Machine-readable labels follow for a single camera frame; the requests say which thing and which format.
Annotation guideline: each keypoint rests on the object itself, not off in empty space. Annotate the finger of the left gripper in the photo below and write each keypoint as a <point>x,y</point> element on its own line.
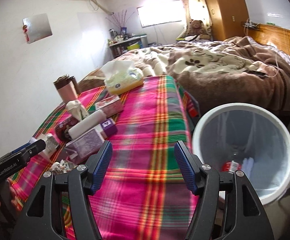
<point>20,148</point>

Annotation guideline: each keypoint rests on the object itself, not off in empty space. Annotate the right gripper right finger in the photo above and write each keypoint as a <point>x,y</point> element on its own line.
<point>203,181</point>

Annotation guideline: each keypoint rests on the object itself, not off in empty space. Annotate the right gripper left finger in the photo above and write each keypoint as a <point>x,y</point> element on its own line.
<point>85,181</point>

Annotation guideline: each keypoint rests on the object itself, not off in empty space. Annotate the white green text box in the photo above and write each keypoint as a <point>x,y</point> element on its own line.
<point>51,146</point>

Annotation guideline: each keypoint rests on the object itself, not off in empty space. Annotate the purple milk carton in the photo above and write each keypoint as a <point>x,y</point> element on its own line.
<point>79,149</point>

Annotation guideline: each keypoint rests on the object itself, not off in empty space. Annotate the white towel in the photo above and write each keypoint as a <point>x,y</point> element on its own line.
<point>88,123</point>

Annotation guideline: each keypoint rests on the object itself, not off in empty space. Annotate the purple white medicine box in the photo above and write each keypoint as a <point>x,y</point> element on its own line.
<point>108,128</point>

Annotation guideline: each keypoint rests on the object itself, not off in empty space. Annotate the white round trash bin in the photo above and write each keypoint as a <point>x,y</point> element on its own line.
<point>238,131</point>

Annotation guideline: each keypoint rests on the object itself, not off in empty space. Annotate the person's left hand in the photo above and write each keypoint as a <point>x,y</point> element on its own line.
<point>9,210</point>

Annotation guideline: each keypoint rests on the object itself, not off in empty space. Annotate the small white dropper bottle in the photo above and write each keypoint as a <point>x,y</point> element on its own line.
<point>32,140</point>

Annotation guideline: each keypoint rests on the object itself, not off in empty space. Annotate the red can in bin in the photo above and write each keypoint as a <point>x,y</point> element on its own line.
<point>231,167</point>

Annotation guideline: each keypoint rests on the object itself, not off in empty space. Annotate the crumpled patterned wrapper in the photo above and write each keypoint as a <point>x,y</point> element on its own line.
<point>62,167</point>

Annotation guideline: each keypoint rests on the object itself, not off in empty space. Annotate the red cartoon can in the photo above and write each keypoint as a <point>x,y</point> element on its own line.
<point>62,129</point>

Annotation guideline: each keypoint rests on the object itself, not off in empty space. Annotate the pink plaid blanket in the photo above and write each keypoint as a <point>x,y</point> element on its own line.
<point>143,195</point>

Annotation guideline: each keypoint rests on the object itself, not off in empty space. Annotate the crumpled white green tissue packet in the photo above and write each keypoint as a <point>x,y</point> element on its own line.
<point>77,110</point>

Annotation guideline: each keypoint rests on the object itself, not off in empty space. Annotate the pink brown travel mug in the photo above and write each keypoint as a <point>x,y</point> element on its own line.
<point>67,88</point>

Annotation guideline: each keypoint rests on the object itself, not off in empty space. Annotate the pink white small carton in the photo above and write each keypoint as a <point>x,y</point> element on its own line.
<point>110,106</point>

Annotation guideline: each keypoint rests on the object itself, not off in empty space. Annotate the yellow tissue pack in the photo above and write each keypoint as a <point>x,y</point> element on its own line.
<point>121,76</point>

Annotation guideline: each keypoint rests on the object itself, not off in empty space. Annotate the brown paw print blanket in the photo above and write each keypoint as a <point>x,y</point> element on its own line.
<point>215,73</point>

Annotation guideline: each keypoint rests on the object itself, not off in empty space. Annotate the black phone on bed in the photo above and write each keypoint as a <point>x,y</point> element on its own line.
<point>256,73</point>

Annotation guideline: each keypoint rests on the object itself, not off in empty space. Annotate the cluttered grey shelf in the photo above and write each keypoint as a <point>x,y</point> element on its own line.
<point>122,42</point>

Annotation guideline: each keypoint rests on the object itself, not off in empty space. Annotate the brown teddy bear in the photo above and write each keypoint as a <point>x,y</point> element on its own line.
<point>197,29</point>

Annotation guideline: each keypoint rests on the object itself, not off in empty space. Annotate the vase with twigs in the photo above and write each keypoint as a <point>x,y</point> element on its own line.
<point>120,20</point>

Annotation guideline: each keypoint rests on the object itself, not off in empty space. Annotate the wooden headboard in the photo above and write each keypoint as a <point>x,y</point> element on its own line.
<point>271,35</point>

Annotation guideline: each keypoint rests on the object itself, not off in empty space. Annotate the wooden wardrobe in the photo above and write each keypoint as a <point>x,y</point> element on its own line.
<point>227,17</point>

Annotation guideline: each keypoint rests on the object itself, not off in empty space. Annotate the floral curtain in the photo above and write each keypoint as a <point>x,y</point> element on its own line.
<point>196,10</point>

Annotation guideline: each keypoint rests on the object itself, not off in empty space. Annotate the silver wall panel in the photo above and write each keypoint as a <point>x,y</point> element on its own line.
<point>36,28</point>

